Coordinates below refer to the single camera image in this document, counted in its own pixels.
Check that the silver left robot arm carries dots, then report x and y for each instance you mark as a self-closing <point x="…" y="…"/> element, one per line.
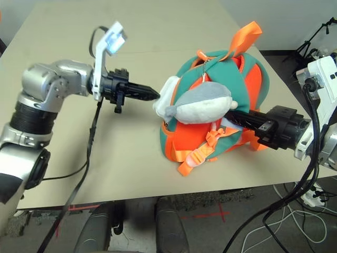
<point x="39" y="105"/>

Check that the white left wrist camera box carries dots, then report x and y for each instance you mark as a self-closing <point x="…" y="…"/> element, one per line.
<point x="101" y="52"/>

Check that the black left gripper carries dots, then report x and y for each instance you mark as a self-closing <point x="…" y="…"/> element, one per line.
<point x="114" y="85"/>

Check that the grey robot left leg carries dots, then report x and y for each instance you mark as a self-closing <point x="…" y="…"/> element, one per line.
<point x="94" y="232"/>

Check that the grey robot right leg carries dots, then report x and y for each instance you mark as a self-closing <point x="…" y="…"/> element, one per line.
<point x="171" y="229"/>

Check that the grey robot leg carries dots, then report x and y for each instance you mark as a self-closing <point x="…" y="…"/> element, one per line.
<point x="94" y="232"/>
<point x="171" y="229"/>

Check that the teal and orange backpack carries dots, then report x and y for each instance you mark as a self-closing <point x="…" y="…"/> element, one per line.
<point x="226" y="68"/>

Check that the black tripod stand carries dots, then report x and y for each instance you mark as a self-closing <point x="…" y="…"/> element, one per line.
<point x="313" y="39"/>

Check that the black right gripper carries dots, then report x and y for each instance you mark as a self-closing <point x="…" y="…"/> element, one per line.
<point x="281" y="129"/>

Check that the white power strip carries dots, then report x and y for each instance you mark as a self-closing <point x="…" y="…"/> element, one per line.
<point x="313" y="196"/>

